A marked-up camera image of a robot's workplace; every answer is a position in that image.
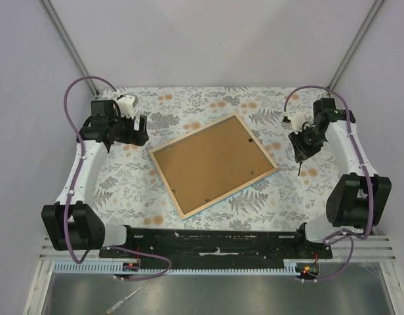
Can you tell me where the clear handled screwdriver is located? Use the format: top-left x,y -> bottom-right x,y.
106,285 -> 144,314

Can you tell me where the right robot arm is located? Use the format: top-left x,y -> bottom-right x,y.
289,98 -> 392,259

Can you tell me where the left aluminium corner post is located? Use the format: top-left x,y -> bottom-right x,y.
41,0 -> 100,99

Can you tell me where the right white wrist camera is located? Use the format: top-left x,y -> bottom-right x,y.
283,113 -> 311,134

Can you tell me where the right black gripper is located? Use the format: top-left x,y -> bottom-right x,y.
288,127 -> 327,164

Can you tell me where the aluminium rail bar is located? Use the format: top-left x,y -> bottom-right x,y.
39,236 -> 100,261

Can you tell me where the blue picture frame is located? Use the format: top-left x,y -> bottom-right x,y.
150,114 -> 279,220

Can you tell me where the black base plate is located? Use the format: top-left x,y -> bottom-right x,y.
62,226 -> 334,270

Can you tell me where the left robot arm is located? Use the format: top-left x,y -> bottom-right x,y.
41,95 -> 149,258

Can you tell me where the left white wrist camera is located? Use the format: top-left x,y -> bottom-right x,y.
116,94 -> 138,118

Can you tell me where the light blue cable duct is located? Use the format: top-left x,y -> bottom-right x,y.
54,261 -> 302,276

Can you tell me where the aluminium corner post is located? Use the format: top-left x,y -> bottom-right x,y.
41,0 -> 100,99
327,0 -> 386,90

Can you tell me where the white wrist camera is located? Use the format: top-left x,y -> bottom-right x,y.
283,113 -> 311,134
116,94 -> 138,118

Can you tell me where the right aluminium corner post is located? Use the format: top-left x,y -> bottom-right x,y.
327,0 -> 386,90

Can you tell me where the floral patterned table mat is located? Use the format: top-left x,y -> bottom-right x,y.
93,87 -> 339,231

